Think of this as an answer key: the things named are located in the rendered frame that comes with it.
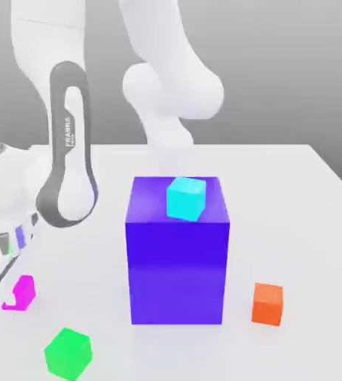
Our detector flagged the small magenta cube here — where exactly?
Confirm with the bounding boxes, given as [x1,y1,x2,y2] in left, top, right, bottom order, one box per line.
[1,274,37,313]

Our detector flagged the small cyan cube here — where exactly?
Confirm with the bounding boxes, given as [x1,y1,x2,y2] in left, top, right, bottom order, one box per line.
[166,176,207,222]

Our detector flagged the small green cube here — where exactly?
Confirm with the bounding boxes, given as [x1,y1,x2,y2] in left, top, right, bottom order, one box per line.
[43,327,94,381]

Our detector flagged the small orange cube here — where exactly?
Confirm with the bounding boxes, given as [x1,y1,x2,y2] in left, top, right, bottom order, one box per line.
[251,282,284,327]

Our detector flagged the large purple box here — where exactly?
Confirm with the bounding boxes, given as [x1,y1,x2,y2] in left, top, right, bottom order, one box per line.
[125,176,230,326]

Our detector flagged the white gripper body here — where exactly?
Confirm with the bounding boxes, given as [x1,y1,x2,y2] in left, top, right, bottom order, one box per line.
[0,253,21,307]

